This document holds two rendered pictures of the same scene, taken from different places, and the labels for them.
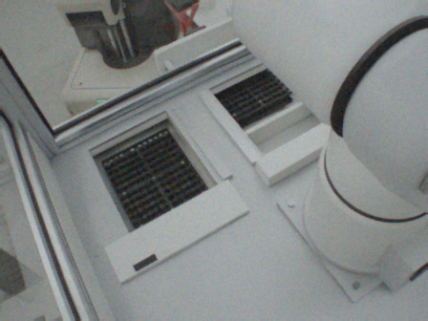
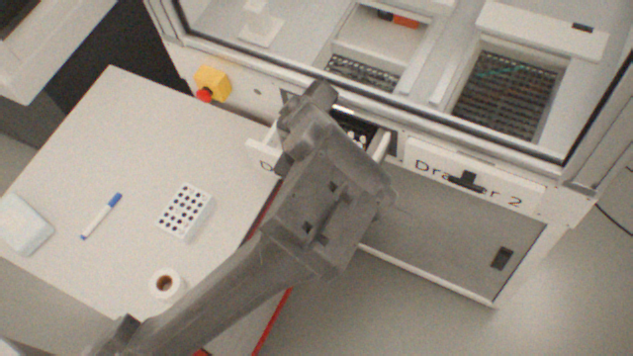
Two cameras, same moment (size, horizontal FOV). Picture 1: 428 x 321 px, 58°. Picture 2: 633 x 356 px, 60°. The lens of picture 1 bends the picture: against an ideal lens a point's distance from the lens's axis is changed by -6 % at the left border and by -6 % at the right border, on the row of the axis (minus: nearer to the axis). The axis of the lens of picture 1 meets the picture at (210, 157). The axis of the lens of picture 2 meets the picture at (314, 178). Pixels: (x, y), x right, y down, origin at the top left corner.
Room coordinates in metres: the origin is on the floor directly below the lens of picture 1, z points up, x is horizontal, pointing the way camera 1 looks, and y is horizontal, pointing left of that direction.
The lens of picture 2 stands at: (1.21, 0.46, 1.93)
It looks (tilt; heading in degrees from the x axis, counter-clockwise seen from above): 62 degrees down; 239
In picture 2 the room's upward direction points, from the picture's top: 12 degrees counter-clockwise
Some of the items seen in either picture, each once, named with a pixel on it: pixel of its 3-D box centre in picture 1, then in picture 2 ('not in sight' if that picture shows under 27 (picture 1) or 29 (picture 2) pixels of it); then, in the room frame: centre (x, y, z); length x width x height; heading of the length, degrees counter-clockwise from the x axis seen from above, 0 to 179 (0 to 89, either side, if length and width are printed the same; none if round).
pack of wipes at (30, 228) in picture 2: not in sight; (18, 223); (1.49, -0.47, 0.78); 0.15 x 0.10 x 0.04; 99
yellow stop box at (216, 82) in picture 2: not in sight; (212, 84); (0.93, -0.39, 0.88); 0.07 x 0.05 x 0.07; 111
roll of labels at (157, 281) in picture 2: not in sight; (167, 285); (1.31, -0.09, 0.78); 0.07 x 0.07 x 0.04
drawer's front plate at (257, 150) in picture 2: not in sight; (307, 176); (0.93, -0.04, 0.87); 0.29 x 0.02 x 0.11; 111
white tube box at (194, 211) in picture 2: not in sight; (185, 213); (1.18, -0.21, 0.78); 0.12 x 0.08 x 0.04; 19
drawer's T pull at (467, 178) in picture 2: not in sight; (467, 179); (0.71, 0.21, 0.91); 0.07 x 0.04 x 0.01; 111
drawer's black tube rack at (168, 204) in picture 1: (157, 184); not in sight; (0.50, 0.13, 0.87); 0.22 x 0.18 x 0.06; 21
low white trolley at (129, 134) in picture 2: not in sight; (184, 242); (1.23, -0.36, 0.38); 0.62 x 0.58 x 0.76; 111
